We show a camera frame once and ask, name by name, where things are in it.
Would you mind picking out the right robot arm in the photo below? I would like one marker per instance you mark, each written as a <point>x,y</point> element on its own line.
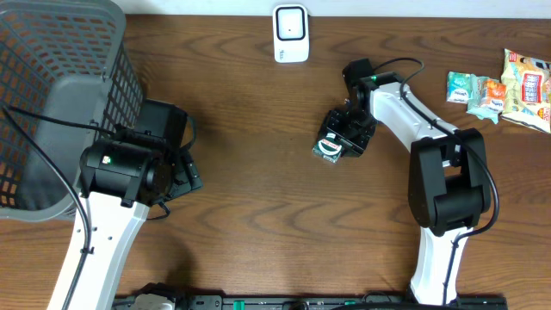
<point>448,186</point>

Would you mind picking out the large white snack bag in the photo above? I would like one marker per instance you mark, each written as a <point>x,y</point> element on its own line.
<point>527,96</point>

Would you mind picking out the orange tissue pack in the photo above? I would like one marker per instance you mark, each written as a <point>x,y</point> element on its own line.
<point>493,95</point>

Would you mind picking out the white barcode scanner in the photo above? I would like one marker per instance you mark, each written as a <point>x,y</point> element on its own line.
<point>290,33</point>

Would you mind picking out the grey plastic mesh basket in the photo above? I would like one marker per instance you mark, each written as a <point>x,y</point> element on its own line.
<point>66,81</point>

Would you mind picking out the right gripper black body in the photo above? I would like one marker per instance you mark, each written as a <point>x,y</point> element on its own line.
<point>350,128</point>

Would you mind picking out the green tissue pack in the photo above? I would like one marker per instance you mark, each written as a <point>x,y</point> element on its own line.
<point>459,87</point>

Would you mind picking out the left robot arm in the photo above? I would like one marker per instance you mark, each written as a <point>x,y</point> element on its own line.
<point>121,179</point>

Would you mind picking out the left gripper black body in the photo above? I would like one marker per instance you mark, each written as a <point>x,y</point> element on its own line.
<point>184,178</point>

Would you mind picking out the teal small snack packet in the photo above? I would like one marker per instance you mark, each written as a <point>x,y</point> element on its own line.
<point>474,104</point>

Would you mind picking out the dark green round-label box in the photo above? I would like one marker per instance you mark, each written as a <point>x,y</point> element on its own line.
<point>328,148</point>

